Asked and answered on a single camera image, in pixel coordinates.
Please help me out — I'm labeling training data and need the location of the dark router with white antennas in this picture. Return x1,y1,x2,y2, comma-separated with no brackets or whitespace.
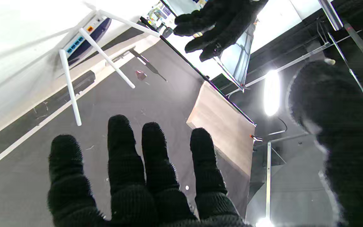
59,9,162,126

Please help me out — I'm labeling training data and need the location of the bright tube light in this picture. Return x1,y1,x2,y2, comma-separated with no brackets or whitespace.
263,69,280,117

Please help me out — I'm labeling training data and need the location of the right black gloved robot hand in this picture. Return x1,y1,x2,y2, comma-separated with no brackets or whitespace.
48,60,363,227

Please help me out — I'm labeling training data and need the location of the thin black rod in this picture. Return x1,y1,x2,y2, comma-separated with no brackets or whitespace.
140,16,257,127

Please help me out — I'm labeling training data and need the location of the left black gloved robot hand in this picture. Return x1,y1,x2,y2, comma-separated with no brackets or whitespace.
173,0,269,62

